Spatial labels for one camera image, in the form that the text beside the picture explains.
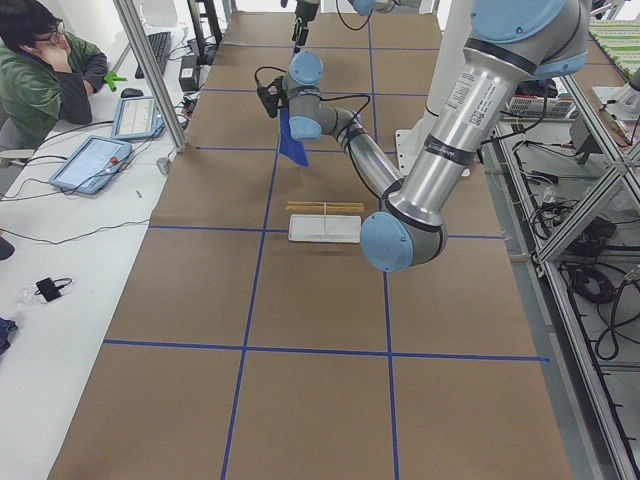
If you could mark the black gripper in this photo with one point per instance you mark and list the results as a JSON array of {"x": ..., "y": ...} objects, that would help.
[{"x": 303, "y": 10}]

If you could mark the blue grey towel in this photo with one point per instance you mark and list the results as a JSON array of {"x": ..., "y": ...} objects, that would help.
[{"x": 288, "y": 146}]

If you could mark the wooden towel rack white base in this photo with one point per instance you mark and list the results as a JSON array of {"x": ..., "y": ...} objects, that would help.
[{"x": 324, "y": 222}]

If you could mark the black power adapter box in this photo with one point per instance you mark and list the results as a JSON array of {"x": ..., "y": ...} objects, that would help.
[{"x": 189, "y": 75}]

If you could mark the black keyboard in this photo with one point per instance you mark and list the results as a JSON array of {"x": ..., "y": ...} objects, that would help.
[{"x": 160, "y": 44}]

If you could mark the black computer mouse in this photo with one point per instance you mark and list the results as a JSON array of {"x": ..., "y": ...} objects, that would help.
[{"x": 131, "y": 93}]

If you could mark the far blue teach pendant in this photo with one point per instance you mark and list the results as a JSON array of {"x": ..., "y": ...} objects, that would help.
[{"x": 137, "y": 118}]

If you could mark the blue teach pendant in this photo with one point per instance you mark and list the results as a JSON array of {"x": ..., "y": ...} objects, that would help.
[
  {"x": 92, "y": 166},
  {"x": 137, "y": 118}
]

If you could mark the green plastic clamp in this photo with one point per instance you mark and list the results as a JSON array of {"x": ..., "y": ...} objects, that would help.
[{"x": 111, "y": 79}]

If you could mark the near blue teach pendant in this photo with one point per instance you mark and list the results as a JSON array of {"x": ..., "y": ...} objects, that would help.
[{"x": 92, "y": 166}]

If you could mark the person in green jacket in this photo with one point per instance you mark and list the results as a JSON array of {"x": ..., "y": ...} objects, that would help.
[{"x": 47, "y": 74}]

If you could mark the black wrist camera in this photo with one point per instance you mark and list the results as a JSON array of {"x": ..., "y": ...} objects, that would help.
[{"x": 272, "y": 96}]

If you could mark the white camera pillar with base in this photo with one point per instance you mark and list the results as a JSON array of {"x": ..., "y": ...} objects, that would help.
[{"x": 449, "y": 64}]

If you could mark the aluminium frame post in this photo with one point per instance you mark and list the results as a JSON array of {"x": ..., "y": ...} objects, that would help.
[{"x": 151, "y": 70}]

